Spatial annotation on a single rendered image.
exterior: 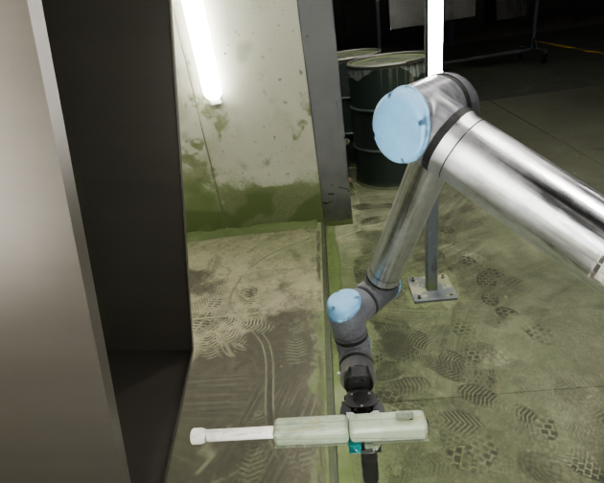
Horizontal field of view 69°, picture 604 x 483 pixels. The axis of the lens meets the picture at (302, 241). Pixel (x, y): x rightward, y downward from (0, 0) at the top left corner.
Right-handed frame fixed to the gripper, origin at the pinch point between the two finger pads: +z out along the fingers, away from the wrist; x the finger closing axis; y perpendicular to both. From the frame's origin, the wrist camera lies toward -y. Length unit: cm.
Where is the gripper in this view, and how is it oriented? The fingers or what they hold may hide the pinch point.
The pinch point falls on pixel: (365, 442)
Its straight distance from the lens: 98.7
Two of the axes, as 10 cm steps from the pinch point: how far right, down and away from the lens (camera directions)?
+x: -9.9, 0.8, 0.7
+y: 1.1, 9.1, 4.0
